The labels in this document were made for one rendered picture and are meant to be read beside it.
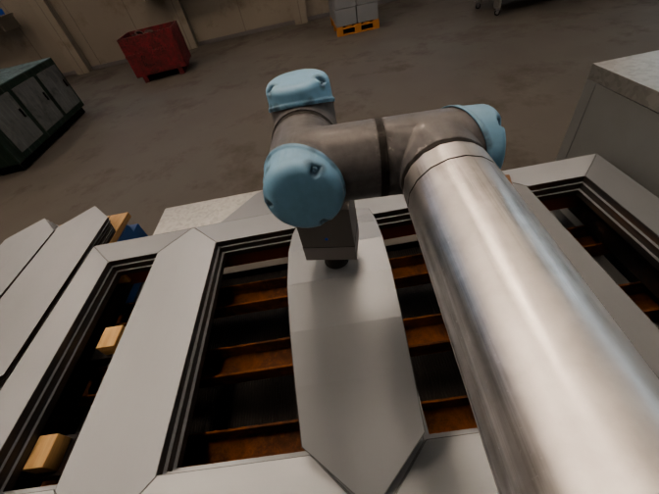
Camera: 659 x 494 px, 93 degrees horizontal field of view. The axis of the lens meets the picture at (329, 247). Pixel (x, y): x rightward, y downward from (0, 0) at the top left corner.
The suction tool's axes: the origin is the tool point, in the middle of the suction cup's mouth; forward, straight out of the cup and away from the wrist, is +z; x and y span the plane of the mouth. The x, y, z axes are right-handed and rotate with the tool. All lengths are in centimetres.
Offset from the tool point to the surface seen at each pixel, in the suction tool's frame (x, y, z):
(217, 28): -800, 386, 73
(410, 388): 18.8, -12.0, 6.4
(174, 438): 26.4, 30.1, 17.5
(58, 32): -700, 705, 15
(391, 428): 23.7, -9.2, 9.0
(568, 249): -17, -48, 16
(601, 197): -37, -63, 17
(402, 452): 26.1, -10.6, 10.6
